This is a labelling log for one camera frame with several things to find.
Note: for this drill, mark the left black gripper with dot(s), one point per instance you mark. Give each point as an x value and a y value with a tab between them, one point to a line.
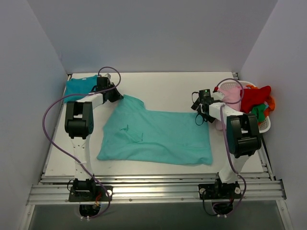
115	94

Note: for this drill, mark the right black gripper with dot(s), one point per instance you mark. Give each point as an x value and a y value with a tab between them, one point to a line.
198	105

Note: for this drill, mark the mint green t shirt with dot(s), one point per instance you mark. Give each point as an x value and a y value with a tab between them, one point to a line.
134	133

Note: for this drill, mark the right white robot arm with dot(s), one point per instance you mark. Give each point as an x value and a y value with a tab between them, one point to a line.
240	131

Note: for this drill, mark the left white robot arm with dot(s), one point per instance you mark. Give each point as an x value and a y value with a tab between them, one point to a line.
79	125

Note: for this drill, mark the pink t shirt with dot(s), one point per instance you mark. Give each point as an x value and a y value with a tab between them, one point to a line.
232	95

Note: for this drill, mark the folded teal t shirt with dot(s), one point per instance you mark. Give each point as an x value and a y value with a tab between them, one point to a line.
80	86

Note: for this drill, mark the red t shirt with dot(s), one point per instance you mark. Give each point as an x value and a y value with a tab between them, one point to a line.
254	96

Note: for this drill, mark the white plastic laundry basket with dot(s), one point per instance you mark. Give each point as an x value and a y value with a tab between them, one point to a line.
263	126

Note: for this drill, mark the orange t shirt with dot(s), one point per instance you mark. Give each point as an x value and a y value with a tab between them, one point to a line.
270	105

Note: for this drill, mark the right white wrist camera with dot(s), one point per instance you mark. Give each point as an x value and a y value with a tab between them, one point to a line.
217	95

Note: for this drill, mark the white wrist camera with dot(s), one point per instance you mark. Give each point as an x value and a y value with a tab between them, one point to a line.
107	75
217	95

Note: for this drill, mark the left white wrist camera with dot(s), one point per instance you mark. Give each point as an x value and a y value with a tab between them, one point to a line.
107	75

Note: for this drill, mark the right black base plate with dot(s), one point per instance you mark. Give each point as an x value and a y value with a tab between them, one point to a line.
219	191

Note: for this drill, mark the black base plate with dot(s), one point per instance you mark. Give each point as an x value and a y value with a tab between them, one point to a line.
219	191
90	196

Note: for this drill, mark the aluminium rail frame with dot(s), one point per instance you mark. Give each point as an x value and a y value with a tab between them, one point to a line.
156	189

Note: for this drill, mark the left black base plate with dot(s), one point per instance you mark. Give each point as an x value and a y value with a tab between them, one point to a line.
90	196

